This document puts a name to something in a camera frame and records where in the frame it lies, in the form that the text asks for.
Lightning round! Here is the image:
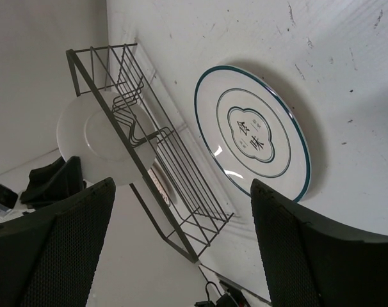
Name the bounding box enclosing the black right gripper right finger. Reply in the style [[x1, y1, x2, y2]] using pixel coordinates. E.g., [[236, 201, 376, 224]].
[[250, 180, 388, 306]]

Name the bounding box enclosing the orange sunburst pattern plate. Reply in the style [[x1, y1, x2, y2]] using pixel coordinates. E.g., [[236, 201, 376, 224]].
[[148, 161, 174, 207]]

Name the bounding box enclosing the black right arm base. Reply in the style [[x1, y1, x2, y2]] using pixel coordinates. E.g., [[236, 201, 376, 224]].
[[194, 281, 248, 307]]

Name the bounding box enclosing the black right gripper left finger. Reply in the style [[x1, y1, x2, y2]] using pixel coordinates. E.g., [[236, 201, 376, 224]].
[[0, 178, 116, 306]]

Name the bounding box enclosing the white plate green rim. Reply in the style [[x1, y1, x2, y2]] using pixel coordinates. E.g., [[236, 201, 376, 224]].
[[194, 65, 312, 201]]

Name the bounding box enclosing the red rimmed white plate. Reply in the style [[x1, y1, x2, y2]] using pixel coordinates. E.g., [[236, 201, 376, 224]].
[[56, 93, 157, 185]]

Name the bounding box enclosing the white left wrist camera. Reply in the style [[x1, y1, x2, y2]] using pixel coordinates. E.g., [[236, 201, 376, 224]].
[[0, 184, 18, 217]]

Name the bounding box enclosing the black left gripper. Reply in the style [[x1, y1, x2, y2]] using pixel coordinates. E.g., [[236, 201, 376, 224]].
[[20, 156, 86, 210]]

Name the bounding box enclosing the grey wire dish rack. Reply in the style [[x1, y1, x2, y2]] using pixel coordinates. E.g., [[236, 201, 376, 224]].
[[56, 43, 232, 263]]

